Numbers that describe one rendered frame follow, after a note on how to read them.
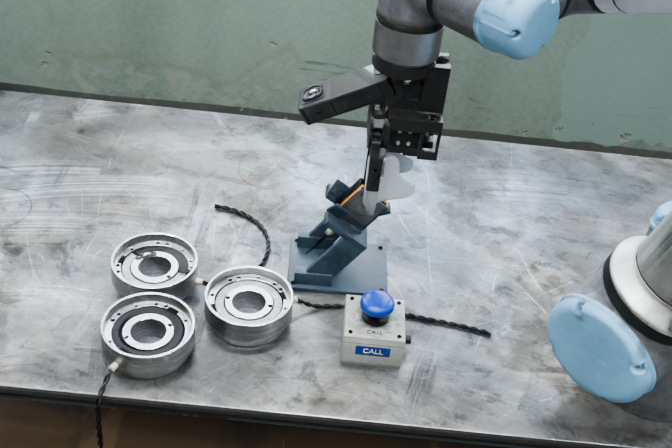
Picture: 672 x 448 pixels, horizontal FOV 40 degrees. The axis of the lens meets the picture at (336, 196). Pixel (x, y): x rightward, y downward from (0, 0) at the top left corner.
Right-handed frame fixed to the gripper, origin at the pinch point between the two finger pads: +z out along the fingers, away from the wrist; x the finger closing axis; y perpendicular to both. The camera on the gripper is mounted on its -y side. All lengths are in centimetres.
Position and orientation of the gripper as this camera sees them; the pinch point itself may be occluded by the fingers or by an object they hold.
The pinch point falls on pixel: (366, 197)
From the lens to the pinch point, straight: 113.9
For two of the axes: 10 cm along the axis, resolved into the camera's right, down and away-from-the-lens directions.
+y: 10.0, 0.9, 0.3
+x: 0.3, -5.9, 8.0
